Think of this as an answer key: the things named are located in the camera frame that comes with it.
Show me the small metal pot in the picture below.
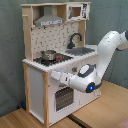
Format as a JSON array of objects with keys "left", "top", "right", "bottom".
[{"left": 41, "top": 50, "right": 56, "bottom": 61}]

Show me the black toy faucet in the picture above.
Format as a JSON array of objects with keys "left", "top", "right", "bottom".
[{"left": 67, "top": 33, "right": 82, "bottom": 49}]

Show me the toy oven door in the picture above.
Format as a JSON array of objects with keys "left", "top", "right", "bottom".
[{"left": 55, "top": 87, "right": 74, "bottom": 111}]

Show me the black toy stovetop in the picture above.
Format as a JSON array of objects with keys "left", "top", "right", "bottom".
[{"left": 34, "top": 53, "right": 71, "bottom": 67}]

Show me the toy microwave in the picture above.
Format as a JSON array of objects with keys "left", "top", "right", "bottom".
[{"left": 67, "top": 3, "right": 89, "bottom": 21}]

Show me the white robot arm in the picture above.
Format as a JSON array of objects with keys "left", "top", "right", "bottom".
[{"left": 51, "top": 30, "right": 128, "bottom": 93}]

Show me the wooden toy kitchen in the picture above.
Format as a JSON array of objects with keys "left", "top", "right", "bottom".
[{"left": 21, "top": 2, "right": 98, "bottom": 127}]

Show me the grey toy sink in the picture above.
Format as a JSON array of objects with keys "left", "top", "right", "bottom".
[{"left": 66, "top": 47, "right": 94, "bottom": 56}]

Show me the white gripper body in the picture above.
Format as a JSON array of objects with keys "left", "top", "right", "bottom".
[{"left": 51, "top": 71, "right": 72, "bottom": 85}]

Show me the grey range hood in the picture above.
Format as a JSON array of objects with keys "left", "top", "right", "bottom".
[{"left": 35, "top": 6, "right": 64, "bottom": 27}]

